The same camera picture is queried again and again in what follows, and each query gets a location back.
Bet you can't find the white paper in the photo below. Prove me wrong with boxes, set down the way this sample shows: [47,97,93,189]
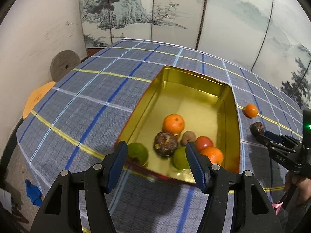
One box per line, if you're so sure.
[0,189,12,214]

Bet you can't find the brown wrinkled passion fruit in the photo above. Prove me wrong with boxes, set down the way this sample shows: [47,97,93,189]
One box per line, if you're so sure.
[250,122,265,135]
[154,131,178,156]

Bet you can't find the orange round stool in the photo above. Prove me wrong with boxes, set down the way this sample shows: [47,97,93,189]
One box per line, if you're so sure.
[22,81,57,120]

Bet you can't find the red and gold tin box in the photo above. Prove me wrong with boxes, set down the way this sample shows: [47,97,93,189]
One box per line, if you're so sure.
[114,65,241,186]

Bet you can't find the pink cord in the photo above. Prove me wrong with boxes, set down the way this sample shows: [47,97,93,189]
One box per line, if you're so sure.
[272,194,286,215]

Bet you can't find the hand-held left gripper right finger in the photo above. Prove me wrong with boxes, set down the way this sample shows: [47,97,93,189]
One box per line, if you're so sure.
[185,142,279,233]

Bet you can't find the painted folding screen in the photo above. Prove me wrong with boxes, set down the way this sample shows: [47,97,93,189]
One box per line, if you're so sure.
[78,0,311,107]

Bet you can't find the green round fruit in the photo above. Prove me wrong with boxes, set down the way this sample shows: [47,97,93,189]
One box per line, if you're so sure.
[173,147,191,170]
[127,143,149,163]

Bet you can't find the blue plaid tablecloth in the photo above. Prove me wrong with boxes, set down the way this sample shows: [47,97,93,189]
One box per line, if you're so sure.
[16,38,307,233]

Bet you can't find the blue tape piece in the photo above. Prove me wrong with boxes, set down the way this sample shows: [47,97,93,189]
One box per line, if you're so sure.
[24,179,44,207]

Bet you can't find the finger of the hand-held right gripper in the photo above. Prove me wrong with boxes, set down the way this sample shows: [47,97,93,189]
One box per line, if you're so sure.
[251,127,277,152]
[264,130,296,145]

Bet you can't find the person's right hand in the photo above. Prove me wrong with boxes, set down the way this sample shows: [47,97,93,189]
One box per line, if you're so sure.
[285,172,311,208]

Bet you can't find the orange tangerine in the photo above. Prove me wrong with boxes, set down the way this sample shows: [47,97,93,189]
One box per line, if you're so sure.
[244,104,258,118]
[200,147,224,165]
[162,114,185,135]

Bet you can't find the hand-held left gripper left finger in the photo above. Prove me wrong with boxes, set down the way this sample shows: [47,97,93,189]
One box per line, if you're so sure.
[29,141,128,233]

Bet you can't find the small brown kiwi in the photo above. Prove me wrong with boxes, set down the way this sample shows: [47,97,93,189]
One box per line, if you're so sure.
[180,131,197,145]

